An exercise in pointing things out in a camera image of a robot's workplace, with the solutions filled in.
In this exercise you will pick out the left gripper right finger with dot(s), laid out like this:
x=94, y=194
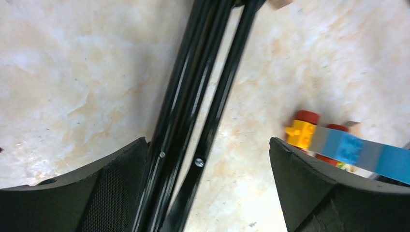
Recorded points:
x=317, y=197

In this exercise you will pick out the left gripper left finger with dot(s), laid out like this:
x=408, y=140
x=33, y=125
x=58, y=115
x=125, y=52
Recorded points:
x=102, y=196

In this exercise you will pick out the black music stand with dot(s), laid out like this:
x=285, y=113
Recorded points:
x=161, y=208

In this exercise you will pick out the toy block car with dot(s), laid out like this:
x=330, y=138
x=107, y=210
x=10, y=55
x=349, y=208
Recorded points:
x=345, y=149

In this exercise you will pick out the wooden block near owl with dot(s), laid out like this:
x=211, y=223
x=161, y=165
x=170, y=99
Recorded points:
x=351, y=124

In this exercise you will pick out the wooden cylinder block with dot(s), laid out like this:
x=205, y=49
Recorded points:
x=278, y=4

